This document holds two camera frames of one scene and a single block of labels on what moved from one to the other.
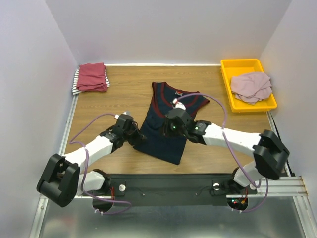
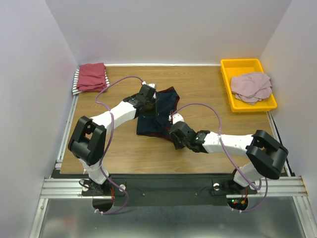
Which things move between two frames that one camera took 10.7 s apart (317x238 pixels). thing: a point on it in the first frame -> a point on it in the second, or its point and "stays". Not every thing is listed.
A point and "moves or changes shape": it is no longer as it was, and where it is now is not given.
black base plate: (173, 190) stays
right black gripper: (167, 127) -> (176, 139)
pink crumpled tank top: (251, 87) stays
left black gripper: (139, 137) -> (154, 102)
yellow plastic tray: (230, 68) stays
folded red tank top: (91, 77) stays
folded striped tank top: (75, 90) stays
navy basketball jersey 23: (153, 141) moves or changes shape
